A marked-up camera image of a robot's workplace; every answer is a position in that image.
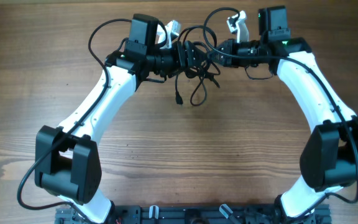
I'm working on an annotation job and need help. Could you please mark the black right camera cable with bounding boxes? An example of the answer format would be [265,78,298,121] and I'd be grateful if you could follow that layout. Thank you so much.
[203,7,358,205]

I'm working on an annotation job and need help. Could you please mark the black cable bundle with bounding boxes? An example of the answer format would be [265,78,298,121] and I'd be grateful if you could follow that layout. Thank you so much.
[174,25,222,107]

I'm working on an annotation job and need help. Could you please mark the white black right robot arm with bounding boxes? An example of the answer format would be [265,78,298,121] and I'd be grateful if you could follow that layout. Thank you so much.
[209,6,358,223]

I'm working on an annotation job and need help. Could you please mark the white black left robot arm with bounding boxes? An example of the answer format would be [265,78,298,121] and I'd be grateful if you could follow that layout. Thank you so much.
[30,14,211,223]

